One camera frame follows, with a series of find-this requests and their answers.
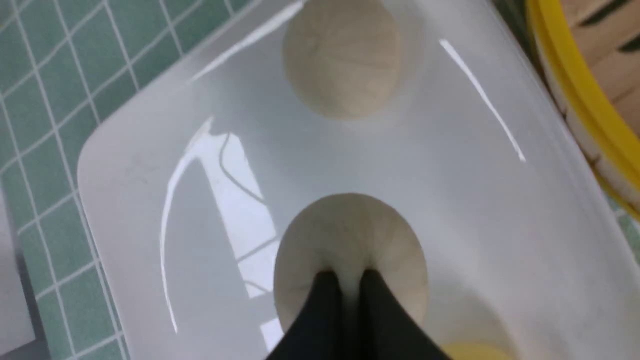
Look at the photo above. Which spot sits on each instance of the white square plate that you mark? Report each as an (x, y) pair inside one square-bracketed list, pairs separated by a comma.
[(189, 187)]

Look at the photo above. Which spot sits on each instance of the green checkered tablecloth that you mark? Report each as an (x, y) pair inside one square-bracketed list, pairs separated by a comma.
[(66, 67)]

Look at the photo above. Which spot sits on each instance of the yellow steamed bun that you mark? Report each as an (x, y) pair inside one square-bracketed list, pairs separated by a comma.
[(474, 351)]

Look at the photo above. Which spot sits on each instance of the yellow rimmed bamboo steamer basket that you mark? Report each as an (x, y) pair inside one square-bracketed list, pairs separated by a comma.
[(588, 52)]

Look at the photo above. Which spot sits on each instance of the white steamed bun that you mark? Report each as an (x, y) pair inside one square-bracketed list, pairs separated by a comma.
[(348, 234), (343, 57)]

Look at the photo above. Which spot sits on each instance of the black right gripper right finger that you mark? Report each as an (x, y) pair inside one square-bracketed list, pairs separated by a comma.
[(385, 329)]

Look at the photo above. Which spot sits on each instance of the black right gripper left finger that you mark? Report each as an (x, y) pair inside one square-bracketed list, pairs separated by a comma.
[(317, 332)]

